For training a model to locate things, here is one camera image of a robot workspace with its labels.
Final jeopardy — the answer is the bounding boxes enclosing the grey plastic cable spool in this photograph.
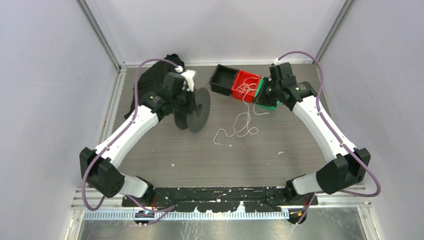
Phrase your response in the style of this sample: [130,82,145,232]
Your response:
[173,87,211,133]

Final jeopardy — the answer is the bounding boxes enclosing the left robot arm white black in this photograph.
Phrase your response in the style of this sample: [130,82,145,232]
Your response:
[79,87,211,207]

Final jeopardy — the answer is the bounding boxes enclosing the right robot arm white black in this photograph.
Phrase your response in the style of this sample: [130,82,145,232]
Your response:
[256,62,371,205]

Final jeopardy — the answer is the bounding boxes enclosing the green plastic bin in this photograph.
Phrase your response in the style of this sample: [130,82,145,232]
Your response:
[253,76,280,110]

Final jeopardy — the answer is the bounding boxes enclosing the red plastic bin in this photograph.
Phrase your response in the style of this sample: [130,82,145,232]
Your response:
[231,70,262,103]

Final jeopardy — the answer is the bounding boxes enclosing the black cloth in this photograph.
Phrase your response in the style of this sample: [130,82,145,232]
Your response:
[124,53,185,119]

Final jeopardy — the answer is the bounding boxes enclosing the black plastic bin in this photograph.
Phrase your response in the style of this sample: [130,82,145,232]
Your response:
[209,64,240,96]

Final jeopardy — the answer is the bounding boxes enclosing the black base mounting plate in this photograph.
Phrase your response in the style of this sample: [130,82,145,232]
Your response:
[136,186,318,213]

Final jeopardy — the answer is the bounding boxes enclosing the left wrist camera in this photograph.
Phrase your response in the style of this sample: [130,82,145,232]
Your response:
[161,65,197,95]

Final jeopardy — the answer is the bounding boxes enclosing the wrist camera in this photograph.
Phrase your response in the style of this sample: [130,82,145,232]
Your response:
[161,65,197,95]
[272,58,281,66]

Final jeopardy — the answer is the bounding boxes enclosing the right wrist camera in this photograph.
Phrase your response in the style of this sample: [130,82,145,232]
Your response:
[272,58,281,66]

